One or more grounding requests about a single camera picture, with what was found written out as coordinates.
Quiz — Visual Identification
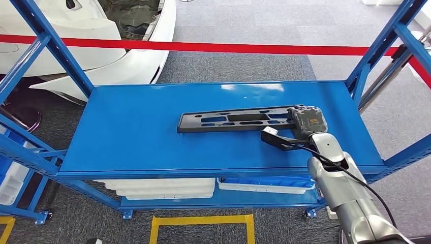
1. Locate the small blue metal rack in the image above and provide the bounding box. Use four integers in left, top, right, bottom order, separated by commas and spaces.
0, 125, 68, 226

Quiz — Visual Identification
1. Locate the long black plastic part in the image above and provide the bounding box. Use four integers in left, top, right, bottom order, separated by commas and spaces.
177, 105, 299, 134

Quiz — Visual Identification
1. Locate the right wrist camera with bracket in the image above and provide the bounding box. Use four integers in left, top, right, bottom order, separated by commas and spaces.
260, 126, 316, 152

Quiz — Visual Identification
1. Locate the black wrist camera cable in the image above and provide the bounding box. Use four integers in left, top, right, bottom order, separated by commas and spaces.
296, 144, 398, 228

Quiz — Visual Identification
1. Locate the chrome barrier stanchion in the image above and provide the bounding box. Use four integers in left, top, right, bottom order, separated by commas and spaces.
357, 23, 431, 114
0, 106, 42, 134

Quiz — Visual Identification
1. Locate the large blue metal shelf rack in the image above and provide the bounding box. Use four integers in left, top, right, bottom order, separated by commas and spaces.
0, 0, 431, 220

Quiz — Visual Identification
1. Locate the white car body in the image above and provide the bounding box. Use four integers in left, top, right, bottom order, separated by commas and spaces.
0, 0, 177, 102

